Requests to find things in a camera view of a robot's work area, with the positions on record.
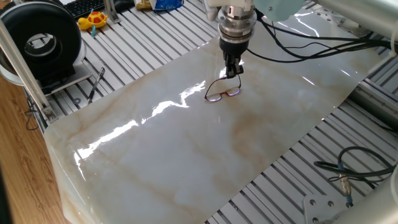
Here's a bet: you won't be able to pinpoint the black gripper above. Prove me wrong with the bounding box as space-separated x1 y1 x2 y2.
218 35 251 79

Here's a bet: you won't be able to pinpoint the red framed glasses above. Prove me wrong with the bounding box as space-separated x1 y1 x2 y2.
204 73 243 103

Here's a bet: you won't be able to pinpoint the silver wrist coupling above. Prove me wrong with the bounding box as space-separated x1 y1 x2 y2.
216 5 258 44

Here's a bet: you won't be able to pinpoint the blue snack bag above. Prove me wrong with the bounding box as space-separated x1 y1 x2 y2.
149 0 185 12

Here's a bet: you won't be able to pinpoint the glossy marble pattern mat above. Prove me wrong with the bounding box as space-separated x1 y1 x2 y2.
43 8 383 224

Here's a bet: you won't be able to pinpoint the metal plate with screws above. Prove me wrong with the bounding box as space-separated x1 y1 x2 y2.
317 9 374 38

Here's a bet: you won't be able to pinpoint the black computer mouse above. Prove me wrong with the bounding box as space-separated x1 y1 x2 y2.
113 0 136 13

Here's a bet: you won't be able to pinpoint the short aluminium upright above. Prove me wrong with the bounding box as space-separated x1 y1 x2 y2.
103 0 121 24

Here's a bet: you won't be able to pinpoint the black pen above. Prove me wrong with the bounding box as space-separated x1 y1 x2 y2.
86 67 106 105

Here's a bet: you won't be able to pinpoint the yellow turtle toy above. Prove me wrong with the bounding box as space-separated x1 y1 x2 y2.
77 9 109 38

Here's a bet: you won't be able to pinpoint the black keyboard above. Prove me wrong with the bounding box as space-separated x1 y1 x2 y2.
63 0 106 19

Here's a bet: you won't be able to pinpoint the black round fan device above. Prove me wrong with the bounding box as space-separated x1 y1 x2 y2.
0 1 93 96

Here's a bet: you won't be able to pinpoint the white printed wrist mount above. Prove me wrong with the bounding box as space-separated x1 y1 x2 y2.
203 0 256 22

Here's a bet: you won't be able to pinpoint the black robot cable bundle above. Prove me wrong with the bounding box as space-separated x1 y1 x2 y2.
247 8 398 63

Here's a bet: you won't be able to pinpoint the black looped cable with plug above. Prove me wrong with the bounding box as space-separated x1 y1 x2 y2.
313 146 397 208

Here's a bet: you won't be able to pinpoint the aluminium table edge rail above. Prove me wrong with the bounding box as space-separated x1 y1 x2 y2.
348 79 398 131

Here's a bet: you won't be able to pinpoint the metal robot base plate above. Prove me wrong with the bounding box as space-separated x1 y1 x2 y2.
302 193 354 224

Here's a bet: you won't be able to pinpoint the metal corner bracket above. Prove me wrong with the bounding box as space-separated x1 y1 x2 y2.
43 105 59 124

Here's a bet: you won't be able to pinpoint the thin black floor cable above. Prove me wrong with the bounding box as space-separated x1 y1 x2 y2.
24 96 40 131

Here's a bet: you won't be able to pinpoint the aluminium frame post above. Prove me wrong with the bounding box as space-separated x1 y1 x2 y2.
0 18 59 124

